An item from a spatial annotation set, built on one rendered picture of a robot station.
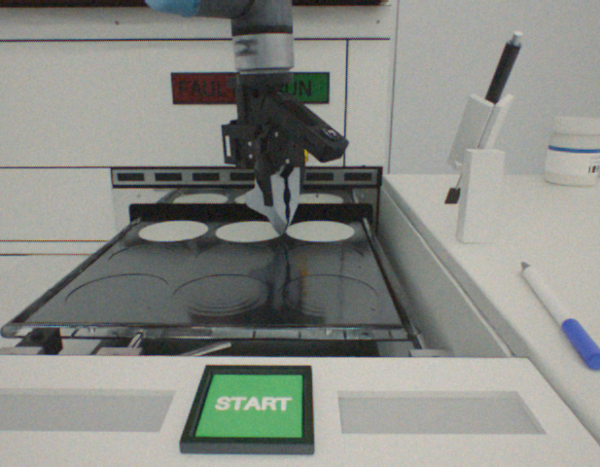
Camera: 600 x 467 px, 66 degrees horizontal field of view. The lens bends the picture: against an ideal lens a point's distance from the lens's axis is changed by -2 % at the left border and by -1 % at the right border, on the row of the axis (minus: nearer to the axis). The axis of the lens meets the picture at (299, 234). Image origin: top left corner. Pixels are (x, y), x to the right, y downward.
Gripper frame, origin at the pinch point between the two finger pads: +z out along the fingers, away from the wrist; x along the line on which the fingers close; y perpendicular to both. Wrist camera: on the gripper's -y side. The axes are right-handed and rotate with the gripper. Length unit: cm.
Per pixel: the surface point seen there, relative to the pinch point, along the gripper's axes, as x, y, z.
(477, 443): 30.3, -34.2, -5.2
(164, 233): 8.3, 15.8, 1.5
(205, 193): -3.3, 19.2, -1.4
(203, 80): -5.2, 19.1, -19.2
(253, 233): 0.6, 5.5, 1.8
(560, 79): -204, -3, -11
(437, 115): -171, 43, 3
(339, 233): -6.6, -4.6, 2.4
